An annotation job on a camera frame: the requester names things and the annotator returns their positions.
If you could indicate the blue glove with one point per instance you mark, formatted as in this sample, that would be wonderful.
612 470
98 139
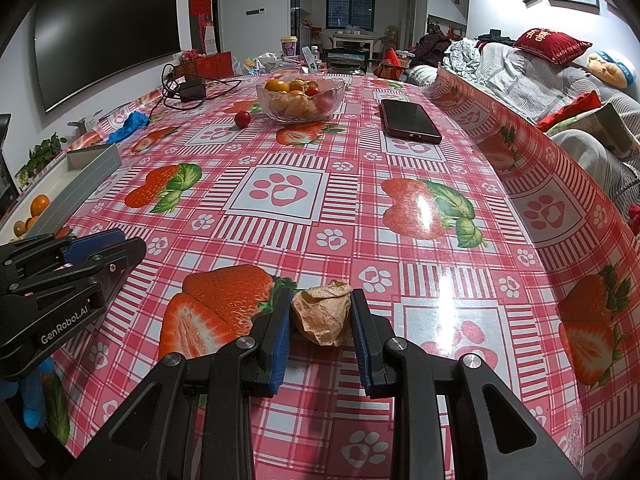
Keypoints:
127 125

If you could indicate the green leafy plant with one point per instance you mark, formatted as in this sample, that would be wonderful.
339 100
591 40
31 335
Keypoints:
42 152

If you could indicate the tan husk physalis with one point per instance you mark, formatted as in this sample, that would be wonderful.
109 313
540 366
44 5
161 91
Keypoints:
300 82
295 107

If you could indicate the green white cloth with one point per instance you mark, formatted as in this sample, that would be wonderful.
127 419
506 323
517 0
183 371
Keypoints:
462 57

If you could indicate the small red cushion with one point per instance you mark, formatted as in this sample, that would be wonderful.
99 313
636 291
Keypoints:
570 110

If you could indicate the dark window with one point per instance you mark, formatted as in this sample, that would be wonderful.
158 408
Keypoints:
350 10

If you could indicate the dark clothes pile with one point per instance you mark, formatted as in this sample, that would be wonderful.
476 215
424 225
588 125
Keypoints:
432 50

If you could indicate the dark red smartphone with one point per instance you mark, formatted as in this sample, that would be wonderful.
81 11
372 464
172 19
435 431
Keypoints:
410 120

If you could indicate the clear plastic bag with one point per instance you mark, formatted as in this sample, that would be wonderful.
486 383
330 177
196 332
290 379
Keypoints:
262 62

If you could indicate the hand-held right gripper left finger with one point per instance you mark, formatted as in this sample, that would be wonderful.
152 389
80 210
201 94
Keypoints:
282 350

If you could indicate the red gift boxes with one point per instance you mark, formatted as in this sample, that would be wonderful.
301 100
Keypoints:
207 65

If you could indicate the cartoon face plush cushion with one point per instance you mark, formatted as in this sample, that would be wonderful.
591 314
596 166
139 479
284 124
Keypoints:
612 67

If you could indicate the orange kumquat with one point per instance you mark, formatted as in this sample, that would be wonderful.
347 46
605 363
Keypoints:
40 205
33 223
19 228
276 85

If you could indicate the grey striped sofa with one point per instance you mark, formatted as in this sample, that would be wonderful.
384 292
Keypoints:
510 85

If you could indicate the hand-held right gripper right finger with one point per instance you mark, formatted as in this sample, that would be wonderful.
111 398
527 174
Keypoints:
361 360

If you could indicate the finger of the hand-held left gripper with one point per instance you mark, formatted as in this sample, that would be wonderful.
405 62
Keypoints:
122 257
95 246

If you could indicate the printed square cushion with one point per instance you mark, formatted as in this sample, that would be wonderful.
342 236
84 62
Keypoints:
607 125

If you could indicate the clear glass bowl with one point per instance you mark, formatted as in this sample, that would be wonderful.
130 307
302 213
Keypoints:
267 105

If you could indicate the pale husk physalis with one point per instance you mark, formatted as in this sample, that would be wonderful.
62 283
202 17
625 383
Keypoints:
322 315

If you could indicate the white low cabinet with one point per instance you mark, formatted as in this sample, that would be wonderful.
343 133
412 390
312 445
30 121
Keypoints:
352 41

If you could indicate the large red pillow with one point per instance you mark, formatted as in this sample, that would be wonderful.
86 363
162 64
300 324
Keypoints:
552 45

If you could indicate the purple paper cup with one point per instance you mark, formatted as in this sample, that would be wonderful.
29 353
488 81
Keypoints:
288 47

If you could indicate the red basket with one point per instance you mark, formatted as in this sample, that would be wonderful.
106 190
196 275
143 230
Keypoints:
392 65

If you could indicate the person's left hand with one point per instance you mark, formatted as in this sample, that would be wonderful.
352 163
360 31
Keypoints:
35 395

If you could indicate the black wall television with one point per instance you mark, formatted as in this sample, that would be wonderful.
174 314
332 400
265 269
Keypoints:
105 35

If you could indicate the grey white cardboard box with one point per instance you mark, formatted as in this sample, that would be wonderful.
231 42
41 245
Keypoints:
85 180

